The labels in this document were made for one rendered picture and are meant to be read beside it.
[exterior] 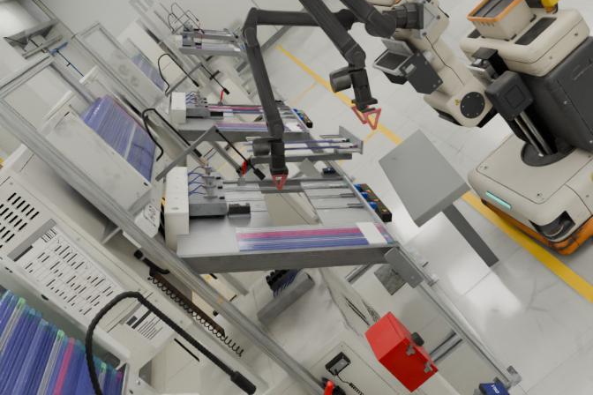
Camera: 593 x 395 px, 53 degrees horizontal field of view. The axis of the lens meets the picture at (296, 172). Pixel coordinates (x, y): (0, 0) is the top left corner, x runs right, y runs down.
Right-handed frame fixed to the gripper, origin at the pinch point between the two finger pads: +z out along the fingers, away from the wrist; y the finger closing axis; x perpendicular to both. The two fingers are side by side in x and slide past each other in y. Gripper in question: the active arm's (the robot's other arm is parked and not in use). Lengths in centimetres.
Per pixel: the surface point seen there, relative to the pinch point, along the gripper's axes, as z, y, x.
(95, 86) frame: -44, -11, -68
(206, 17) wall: -17, -749, 7
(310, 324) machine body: 37, 45, 2
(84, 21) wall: -19, -750, -178
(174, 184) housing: -10.1, 13.1, -41.4
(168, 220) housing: -7, 41, -43
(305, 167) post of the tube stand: 3.4, -32.5, 17.6
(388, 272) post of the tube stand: 68, -38, 61
